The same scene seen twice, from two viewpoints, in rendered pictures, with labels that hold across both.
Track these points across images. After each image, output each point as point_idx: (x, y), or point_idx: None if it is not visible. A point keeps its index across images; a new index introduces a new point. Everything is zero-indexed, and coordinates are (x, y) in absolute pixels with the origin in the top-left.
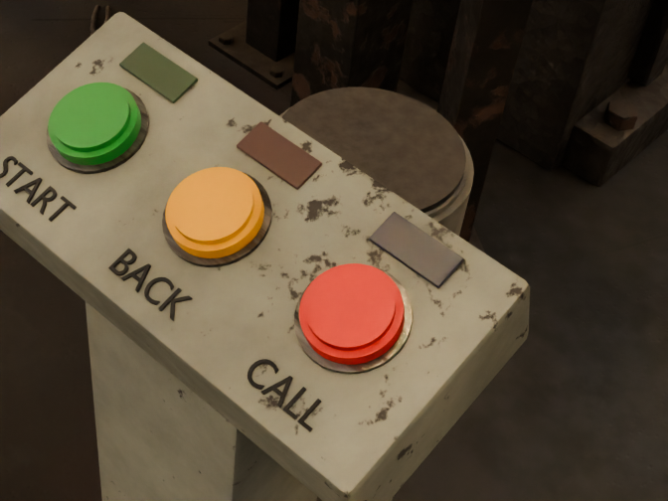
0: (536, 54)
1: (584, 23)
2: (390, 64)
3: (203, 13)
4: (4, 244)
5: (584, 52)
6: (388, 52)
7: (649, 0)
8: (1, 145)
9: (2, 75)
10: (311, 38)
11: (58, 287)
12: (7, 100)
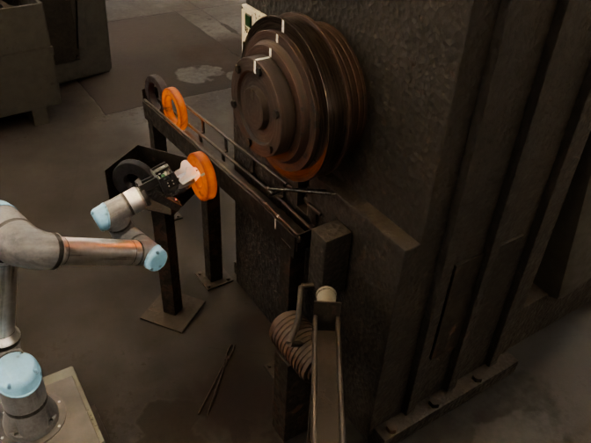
0: (360, 403)
1: (371, 400)
2: (303, 403)
3: (266, 352)
4: (174, 439)
5: (372, 409)
6: (302, 400)
7: (403, 390)
8: None
9: (192, 370)
10: (276, 393)
11: None
12: (191, 381)
